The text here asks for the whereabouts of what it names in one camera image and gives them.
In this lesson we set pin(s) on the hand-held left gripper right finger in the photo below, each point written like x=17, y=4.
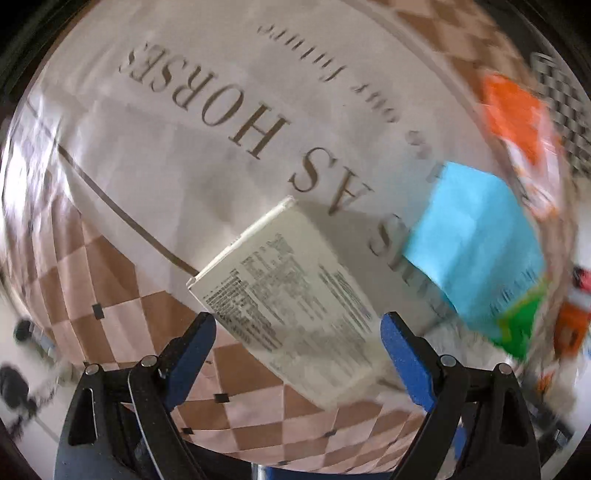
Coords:
x=406, y=357

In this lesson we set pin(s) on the white printed carton box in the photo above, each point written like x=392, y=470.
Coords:
x=288, y=302

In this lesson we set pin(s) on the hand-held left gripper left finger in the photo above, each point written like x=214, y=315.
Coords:
x=191, y=357

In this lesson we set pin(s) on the light blue carton box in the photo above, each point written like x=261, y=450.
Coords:
x=475, y=251

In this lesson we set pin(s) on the orange snack packet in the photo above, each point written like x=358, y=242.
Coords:
x=519, y=120

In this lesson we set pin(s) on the checkered printed cloth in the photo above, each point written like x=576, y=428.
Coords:
x=221, y=152

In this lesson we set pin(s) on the black and white patterned mat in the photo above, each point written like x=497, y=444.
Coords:
x=561, y=106

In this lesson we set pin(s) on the orange and white packet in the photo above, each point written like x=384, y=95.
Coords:
x=572, y=318

